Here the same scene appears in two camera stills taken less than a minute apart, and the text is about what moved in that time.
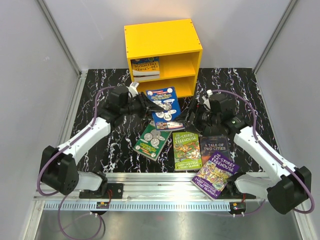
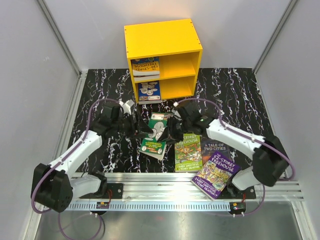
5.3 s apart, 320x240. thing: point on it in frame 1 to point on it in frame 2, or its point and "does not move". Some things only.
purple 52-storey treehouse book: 212,177 does not move
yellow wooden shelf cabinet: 177,44 does not move
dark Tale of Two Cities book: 210,144 does not move
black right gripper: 196,109 to 169,134
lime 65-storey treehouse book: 187,150 does not move
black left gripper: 146,104 to 143,128
